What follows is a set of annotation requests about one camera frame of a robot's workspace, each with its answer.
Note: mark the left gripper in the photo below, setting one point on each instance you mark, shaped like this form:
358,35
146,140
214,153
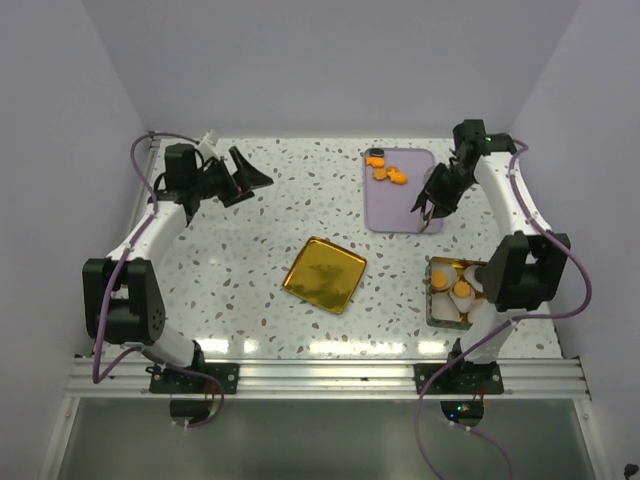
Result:
247,177

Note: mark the aluminium front rail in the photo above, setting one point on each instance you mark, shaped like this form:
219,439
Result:
352,379

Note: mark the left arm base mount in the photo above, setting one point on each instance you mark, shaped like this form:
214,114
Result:
223,377

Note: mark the gold tin lid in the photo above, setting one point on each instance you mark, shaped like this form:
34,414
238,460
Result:
325,275

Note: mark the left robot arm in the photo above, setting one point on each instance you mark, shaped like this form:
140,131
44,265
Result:
122,298

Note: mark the orange flower cookie lower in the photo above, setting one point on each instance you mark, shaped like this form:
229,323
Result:
380,174

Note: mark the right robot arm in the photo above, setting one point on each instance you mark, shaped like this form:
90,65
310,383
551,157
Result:
525,270

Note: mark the orange flower cookie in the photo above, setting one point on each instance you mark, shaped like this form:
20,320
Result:
375,162
380,174

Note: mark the orange star cookie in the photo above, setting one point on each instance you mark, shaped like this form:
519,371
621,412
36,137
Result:
396,176

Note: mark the metal tongs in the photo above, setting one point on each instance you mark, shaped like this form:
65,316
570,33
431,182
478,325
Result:
426,210

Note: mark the green cookie tin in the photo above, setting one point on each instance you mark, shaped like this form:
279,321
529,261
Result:
466,320

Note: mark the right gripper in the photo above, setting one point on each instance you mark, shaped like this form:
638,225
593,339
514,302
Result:
445,204

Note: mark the white paper cup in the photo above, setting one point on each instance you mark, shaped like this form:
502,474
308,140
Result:
443,309
463,305
449,269
471,276

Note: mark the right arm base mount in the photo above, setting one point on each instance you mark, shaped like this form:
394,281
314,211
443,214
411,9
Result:
464,378

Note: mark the purple tray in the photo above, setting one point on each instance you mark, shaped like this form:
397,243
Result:
388,205

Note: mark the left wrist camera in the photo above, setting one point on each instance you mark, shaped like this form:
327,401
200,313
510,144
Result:
208,143

